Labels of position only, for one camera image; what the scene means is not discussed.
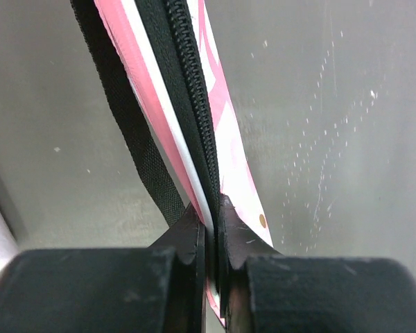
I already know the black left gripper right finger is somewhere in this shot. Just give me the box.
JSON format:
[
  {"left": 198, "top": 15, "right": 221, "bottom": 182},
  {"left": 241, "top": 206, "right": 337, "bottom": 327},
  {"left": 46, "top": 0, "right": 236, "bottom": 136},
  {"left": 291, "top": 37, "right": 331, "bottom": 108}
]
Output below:
[{"left": 218, "top": 196, "right": 416, "bottom": 332}]

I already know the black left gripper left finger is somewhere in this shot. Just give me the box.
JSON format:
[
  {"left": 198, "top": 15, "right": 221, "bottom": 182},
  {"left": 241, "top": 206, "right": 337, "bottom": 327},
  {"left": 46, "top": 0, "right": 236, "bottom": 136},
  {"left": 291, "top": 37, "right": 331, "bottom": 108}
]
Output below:
[{"left": 0, "top": 207, "right": 206, "bottom": 332}]

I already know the pink sport racket bag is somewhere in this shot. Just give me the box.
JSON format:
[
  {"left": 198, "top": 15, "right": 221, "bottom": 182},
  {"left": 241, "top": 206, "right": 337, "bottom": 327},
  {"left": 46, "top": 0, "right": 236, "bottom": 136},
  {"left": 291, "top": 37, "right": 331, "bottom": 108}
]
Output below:
[{"left": 95, "top": 1, "right": 272, "bottom": 332}]

